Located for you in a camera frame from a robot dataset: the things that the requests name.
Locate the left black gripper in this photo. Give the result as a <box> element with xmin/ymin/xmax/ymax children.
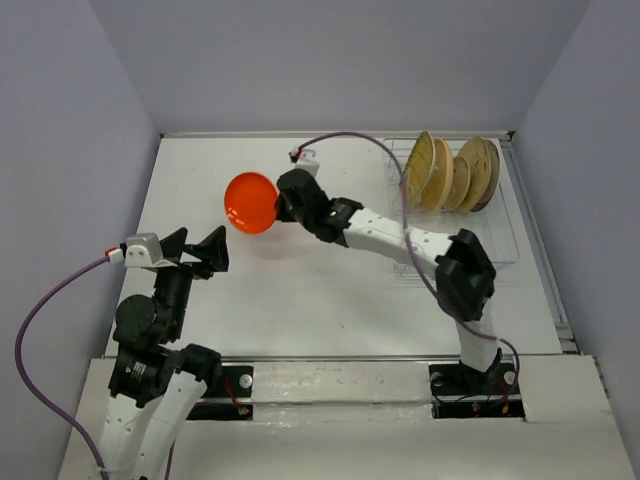
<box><xmin>155</xmin><ymin>222</ymin><xmax>231</xmax><ymax>336</ymax></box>

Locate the orange round plate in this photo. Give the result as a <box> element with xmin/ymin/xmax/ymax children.
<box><xmin>223</xmin><ymin>172</ymin><xmax>278</xmax><ymax>235</ymax></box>

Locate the green bamboo-pattern tray plate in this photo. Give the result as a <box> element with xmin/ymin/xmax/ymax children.
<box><xmin>403</xmin><ymin>131</ymin><xmax>435</xmax><ymax>206</ymax></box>

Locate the peach round plate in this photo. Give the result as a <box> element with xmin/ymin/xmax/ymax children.
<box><xmin>421</xmin><ymin>138</ymin><xmax>454</xmax><ymax>211</ymax></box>

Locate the small cream calligraphy plate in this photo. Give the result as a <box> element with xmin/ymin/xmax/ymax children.
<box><xmin>443</xmin><ymin>155</ymin><xmax>471</xmax><ymax>210</ymax></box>

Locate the beige bird-pattern plate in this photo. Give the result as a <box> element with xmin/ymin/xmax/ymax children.
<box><xmin>457</xmin><ymin>137</ymin><xmax>501</xmax><ymax>213</ymax></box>

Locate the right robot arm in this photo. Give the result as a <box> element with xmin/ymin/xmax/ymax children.
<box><xmin>276</xmin><ymin>168</ymin><xmax>501</xmax><ymax>392</ymax></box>

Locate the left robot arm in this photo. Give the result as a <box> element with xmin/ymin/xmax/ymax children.
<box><xmin>98</xmin><ymin>226</ymin><xmax>229</xmax><ymax>479</ymax></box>

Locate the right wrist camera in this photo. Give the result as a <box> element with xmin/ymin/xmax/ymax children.
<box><xmin>289</xmin><ymin>148</ymin><xmax>320</xmax><ymax>177</ymax></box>

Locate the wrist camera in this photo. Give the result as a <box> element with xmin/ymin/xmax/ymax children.
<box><xmin>289</xmin><ymin>148</ymin><xmax>320</xmax><ymax>177</ymax></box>
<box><xmin>124</xmin><ymin>233</ymin><xmax>164</xmax><ymax>269</ymax></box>

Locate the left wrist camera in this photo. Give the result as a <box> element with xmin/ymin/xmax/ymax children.
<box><xmin>124</xmin><ymin>233</ymin><xmax>164</xmax><ymax>269</ymax></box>

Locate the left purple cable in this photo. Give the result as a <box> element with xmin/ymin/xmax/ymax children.
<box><xmin>14</xmin><ymin>244</ymin><xmax>176</xmax><ymax>480</ymax></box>

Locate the purple cable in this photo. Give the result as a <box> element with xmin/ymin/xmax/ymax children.
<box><xmin>292</xmin><ymin>131</ymin><xmax>524</xmax><ymax>401</ymax></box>
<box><xmin>14</xmin><ymin>244</ymin><xmax>176</xmax><ymax>480</ymax></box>

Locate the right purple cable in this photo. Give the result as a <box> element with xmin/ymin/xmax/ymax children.
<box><xmin>292</xmin><ymin>131</ymin><xmax>524</xmax><ymax>401</ymax></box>

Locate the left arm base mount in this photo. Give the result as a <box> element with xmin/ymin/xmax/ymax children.
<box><xmin>187</xmin><ymin>364</ymin><xmax>254</xmax><ymax>421</ymax></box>

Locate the white wire dish rack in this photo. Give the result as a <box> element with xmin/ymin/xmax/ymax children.
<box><xmin>382</xmin><ymin>137</ymin><xmax>520</xmax><ymax>280</ymax></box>

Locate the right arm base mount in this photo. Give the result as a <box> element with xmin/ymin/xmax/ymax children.
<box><xmin>429</xmin><ymin>362</ymin><xmax>525</xmax><ymax>420</ymax></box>

